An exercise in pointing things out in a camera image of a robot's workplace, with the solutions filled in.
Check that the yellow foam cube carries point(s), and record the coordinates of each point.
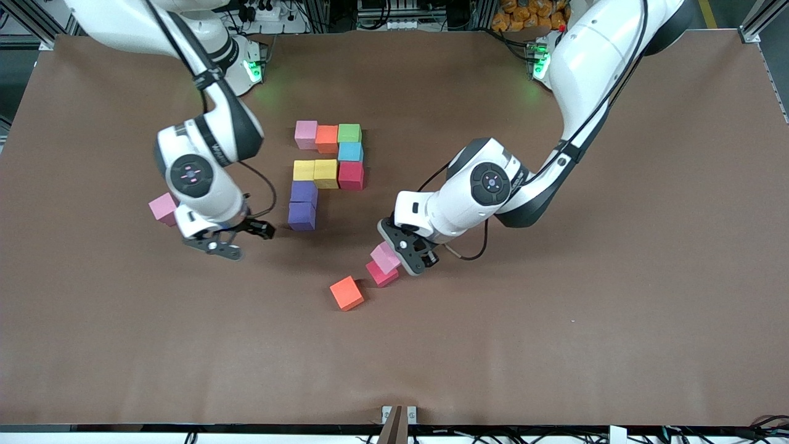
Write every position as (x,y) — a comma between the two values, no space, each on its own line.
(325,174)
(303,170)

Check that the white power strip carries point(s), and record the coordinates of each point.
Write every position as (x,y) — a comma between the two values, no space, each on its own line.
(394,26)
(271,15)

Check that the purple foam cube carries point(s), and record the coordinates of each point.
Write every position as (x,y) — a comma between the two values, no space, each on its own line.
(303,191)
(301,217)

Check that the crimson foam cube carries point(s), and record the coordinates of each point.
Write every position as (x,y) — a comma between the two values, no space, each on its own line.
(351,176)
(382,279)

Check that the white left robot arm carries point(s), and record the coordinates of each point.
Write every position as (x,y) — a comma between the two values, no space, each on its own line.
(592,55)

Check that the pink foam cube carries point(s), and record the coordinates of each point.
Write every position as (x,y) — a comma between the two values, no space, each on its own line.
(386,258)
(161,208)
(306,134)

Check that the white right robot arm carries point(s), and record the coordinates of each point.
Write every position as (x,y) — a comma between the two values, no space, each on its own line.
(209,185)

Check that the aluminium frame profile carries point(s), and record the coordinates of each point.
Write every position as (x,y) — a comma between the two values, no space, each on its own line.
(48,44)
(761,17)

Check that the orange crumpled bag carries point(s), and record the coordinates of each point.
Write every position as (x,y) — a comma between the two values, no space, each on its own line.
(524,15)

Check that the aluminium frame post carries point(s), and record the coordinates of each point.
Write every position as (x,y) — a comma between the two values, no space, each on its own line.
(394,431)

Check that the green foam cube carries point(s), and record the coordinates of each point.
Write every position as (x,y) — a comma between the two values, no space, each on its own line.
(349,133)

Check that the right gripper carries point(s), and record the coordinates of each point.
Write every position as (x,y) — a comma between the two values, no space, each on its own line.
(251,226)

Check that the white metal bracket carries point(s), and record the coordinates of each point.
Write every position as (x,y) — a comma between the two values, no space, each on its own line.
(387,412)

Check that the white label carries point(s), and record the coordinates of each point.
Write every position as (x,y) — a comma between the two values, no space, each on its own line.
(617,435)

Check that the table cover sheet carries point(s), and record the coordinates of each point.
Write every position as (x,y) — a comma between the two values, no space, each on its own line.
(493,345)

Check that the orange foam cube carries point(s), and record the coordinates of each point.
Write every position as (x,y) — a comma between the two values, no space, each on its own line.
(327,139)
(346,292)

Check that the blue foam cube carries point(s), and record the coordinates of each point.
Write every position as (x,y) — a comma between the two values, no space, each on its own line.
(350,152)

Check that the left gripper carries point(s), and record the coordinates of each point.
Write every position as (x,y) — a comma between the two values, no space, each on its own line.
(427,254)

